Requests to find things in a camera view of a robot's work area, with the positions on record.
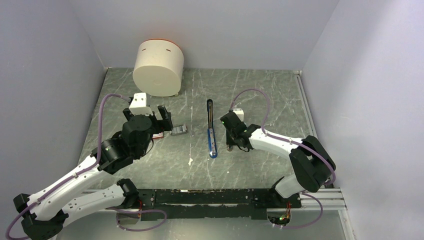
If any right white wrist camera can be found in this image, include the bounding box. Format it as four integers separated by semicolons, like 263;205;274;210
232;108;245;122

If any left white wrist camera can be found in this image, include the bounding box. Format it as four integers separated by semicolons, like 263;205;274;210
129;92;153;116

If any red white staple box sleeve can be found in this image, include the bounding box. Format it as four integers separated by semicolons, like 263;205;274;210
152;132;164;139

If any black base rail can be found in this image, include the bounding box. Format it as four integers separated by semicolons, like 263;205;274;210
133;188;302;221

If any staple box tray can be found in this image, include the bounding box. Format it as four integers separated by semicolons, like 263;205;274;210
170;124;188;136

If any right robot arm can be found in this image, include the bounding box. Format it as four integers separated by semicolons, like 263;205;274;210
220;111;336;207

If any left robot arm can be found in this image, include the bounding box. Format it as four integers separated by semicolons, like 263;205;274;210
13;105;173;240

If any white cylindrical container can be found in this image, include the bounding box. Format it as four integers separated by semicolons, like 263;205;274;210
132;38;185;97

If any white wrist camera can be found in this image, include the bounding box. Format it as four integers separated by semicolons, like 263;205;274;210
129;92;153;116
232;108;245;122

